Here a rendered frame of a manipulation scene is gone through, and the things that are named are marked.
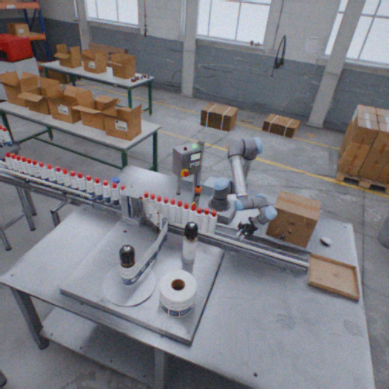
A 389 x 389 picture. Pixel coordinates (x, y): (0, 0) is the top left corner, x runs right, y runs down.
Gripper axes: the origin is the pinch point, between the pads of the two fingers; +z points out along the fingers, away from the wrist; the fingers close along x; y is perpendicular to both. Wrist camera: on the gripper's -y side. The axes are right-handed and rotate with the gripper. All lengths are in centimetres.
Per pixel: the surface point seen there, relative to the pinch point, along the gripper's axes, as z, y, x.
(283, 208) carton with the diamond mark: -28.4, -20.7, 12.2
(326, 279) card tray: -22, 5, 59
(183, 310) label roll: 7, 68, -12
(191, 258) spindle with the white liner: 12.1, 31.9, -19.9
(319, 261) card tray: -20, -10, 55
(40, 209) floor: 200, -45, -160
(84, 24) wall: 258, -592, -502
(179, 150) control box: -23, -1, -68
